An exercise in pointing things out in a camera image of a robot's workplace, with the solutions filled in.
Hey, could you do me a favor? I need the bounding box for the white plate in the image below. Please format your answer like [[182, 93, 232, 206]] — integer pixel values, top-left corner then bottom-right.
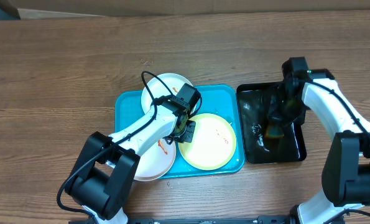
[[134, 139, 177, 182], [141, 73, 193, 113]]

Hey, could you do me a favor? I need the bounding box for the yellow green sponge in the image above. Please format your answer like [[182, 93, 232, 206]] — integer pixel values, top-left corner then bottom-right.
[[264, 123, 284, 139]]

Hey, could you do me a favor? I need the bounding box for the yellow-green plate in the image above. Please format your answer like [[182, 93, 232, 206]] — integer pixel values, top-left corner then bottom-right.
[[178, 113, 237, 170]]

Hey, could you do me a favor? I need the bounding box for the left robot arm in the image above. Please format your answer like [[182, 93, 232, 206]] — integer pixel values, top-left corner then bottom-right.
[[57, 83, 202, 223]]

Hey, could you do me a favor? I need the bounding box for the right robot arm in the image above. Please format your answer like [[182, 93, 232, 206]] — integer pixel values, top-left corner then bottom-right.
[[262, 57, 370, 223]]

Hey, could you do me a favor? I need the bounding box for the black water tray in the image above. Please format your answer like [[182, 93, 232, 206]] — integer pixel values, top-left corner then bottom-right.
[[236, 82, 307, 164]]

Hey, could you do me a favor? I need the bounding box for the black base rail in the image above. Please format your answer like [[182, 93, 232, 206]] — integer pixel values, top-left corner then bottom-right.
[[68, 215, 297, 224]]

